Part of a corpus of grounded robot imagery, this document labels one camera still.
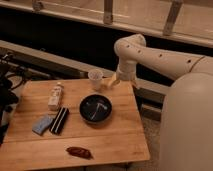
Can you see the black bowl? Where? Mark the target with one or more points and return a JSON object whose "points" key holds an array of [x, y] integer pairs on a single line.
{"points": [[95, 108]]}

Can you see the blue sponge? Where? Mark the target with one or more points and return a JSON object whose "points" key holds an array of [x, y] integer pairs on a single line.
{"points": [[41, 125]]}

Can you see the white small bottle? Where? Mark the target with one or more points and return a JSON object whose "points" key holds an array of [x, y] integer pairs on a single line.
{"points": [[55, 97]]}

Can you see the clear plastic cup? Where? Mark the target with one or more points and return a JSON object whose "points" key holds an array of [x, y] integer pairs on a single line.
{"points": [[95, 76]]}

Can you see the dark red snack bag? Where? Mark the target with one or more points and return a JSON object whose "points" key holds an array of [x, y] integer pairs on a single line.
{"points": [[79, 152]]}

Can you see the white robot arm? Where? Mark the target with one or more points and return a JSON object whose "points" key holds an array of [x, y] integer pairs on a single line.
{"points": [[186, 131]]}

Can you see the metal window railing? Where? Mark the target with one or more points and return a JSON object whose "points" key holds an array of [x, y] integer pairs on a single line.
{"points": [[188, 21]]}

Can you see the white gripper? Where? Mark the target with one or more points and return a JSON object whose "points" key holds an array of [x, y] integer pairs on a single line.
{"points": [[126, 71]]}

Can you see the black equipment with cables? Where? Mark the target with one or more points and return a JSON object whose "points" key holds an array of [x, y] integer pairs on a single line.
{"points": [[7, 97]]}

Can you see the black rectangular box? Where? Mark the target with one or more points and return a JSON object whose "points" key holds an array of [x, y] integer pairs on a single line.
{"points": [[59, 121]]}

